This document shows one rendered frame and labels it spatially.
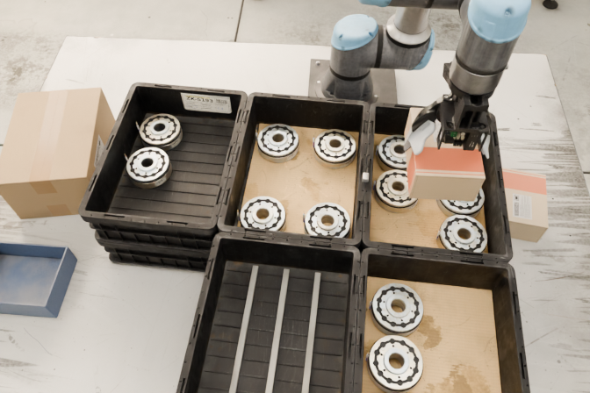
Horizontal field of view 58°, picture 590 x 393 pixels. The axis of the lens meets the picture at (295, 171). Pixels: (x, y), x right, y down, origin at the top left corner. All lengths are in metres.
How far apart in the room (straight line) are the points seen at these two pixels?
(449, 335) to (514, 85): 0.91
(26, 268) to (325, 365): 0.77
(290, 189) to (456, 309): 0.45
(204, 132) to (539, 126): 0.96
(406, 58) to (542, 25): 1.88
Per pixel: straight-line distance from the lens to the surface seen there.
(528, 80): 1.83
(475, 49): 0.79
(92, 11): 3.32
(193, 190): 1.29
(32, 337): 1.39
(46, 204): 1.48
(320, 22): 3.03
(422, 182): 0.97
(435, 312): 1.16
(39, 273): 1.45
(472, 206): 1.27
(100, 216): 1.19
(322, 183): 1.28
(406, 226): 1.24
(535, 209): 1.42
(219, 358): 1.11
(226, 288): 1.16
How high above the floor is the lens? 1.88
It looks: 54 degrees down
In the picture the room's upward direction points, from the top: 1 degrees counter-clockwise
